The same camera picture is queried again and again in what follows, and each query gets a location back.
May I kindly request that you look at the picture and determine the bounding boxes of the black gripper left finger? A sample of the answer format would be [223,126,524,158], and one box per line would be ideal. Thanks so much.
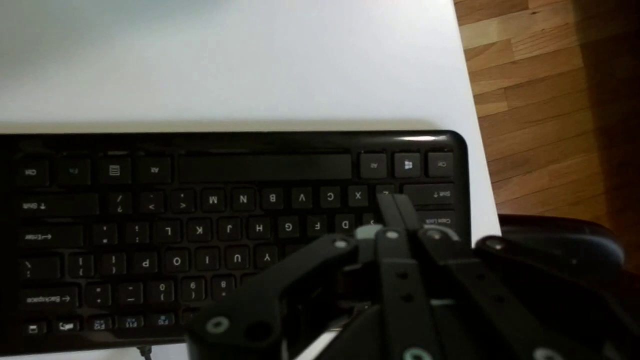
[186,191,430,360]

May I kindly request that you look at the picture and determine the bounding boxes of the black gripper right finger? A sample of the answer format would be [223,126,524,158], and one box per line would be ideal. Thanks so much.
[396,191,640,360]

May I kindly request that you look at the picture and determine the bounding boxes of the black computer keyboard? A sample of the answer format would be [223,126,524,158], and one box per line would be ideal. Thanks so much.
[0,128,473,355]

